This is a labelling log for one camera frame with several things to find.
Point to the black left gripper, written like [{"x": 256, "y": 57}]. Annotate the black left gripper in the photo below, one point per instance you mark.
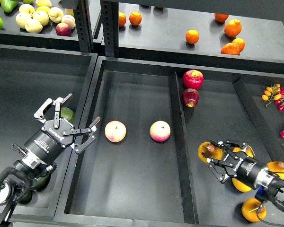
[{"x": 57, "y": 134}]

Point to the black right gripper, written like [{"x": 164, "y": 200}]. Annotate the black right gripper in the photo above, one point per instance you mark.
[{"x": 238, "y": 165}]

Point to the yellow pear with brown top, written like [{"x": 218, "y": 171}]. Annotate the yellow pear with brown top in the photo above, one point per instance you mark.
[{"x": 210, "y": 150}]

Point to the dark green avocado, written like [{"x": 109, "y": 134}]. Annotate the dark green avocado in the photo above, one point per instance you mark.
[{"x": 40, "y": 183}]

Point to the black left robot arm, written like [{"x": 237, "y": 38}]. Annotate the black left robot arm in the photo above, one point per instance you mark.
[{"x": 16, "y": 181}]

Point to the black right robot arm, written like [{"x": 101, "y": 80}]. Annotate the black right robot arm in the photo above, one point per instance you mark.
[{"x": 275, "y": 189}]

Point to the yellow pear upper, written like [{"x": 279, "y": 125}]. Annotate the yellow pear upper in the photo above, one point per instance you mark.
[{"x": 249, "y": 151}]

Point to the yellow pear lower left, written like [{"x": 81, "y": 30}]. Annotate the yellow pear lower left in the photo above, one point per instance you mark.
[{"x": 240, "y": 186}]

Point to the yellow pear bottom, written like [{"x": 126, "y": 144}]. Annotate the yellow pear bottom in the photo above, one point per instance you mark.
[{"x": 249, "y": 210}]

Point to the dark avocado bottom left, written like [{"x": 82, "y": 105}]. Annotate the dark avocado bottom left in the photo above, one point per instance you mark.
[{"x": 26, "y": 198}]

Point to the pale yellow pear front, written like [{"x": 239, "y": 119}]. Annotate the pale yellow pear front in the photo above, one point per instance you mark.
[{"x": 33, "y": 26}]

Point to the pale yellow pear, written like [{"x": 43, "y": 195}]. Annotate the pale yellow pear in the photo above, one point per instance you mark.
[
  {"x": 33, "y": 26},
  {"x": 42, "y": 17},
  {"x": 55, "y": 14},
  {"x": 21, "y": 19},
  {"x": 27, "y": 8}
]

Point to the pale yellow pear centre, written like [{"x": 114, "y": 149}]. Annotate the pale yellow pear centre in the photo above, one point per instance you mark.
[{"x": 42, "y": 17}]

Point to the pale yellow pear right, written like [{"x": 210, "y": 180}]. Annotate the pale yellow pear right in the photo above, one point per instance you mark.
[{"x": 55, "y": 14}]

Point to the pale yellow pear left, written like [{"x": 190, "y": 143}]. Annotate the pale yellow pear left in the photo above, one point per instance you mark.
[{"x": 21, "y": 19}]

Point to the pale yellow pear top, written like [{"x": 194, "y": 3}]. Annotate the pale yellow pear top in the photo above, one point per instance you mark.
[{"x": 27, "y": 8}]

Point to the pink apple left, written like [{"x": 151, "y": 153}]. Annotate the pink apple left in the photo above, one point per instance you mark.
[{"x": 115, "y": 131}]

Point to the pink apple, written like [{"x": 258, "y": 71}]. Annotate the pink apple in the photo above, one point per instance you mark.
[
  {"x": 160, "y": 131},
  {"x": 115, "y": 131}
]

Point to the black left tray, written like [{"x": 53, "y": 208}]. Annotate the black left tray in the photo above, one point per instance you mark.
[{"x": 29, "y": 76}]

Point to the black tray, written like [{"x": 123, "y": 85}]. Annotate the black tray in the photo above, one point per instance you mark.
[
  {"x": 139, "y": 182},
  {"x": 29, "y": 76}
]

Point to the pink apple right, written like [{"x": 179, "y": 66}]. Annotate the pink apple right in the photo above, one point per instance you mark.
[{"x": 160, "y": 131}]

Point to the black centre tray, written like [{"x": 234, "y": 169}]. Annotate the black centre tray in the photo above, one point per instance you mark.
[{"x": 139, "y": 182}]

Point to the cherry tomato bunch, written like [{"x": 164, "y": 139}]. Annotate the cherry tomato bunch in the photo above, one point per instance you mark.
[{"x": 274, "y": 95}]

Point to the bright red apple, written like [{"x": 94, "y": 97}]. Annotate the bright red apple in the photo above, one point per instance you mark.
[{"x": 193, "y": 79}]

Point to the dark red shelf apple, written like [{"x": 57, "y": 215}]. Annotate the dark red shelf apple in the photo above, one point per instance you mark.
[{"x": 63, "y": 29}]

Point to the pale pink peach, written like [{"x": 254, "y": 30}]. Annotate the pale pink peach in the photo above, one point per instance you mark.
[{"x": 70, "y": 20}]

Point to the orange front right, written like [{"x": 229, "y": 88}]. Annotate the orange front right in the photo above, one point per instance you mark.
[{"x": 230, "y": 48}]

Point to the orange behind right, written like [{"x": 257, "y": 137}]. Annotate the orange behind right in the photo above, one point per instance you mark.
[{"x": 240, "y": 43}]

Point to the yellow lemon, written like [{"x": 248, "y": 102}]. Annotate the yellow lemon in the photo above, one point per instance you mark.
[{"x": 43, "y": 8}]

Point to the orange centre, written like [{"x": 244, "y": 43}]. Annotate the orange centre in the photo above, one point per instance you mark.
[{"x": 192, "y": 36}]

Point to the orange far left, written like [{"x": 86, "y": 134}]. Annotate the orange far left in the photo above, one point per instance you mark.
[{"x": 122, "y": 19}]

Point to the large orange right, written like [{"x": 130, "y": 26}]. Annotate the large orange right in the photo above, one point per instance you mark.
[{"x": 233, "y": 28}]

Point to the green pepper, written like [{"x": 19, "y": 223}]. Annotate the green pepper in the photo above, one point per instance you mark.
[{"x": 8, "y": 5}]

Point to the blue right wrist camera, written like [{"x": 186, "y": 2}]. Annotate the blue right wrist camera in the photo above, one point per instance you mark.
[{"x": 261, "y": 194}]

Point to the black shelf post left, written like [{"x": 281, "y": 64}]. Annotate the black shelf post left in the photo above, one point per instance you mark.
[{"x": 83, "y": 26}]

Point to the black shelf post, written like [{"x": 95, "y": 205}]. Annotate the black shelf post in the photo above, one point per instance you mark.
[
  {"x": 83, "y": 26},
  {"x": 110, "y": 24}
]

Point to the black shelf post right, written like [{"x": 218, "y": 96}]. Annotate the black shelf post right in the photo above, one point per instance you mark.
[{"x": 110, "y": 24}]

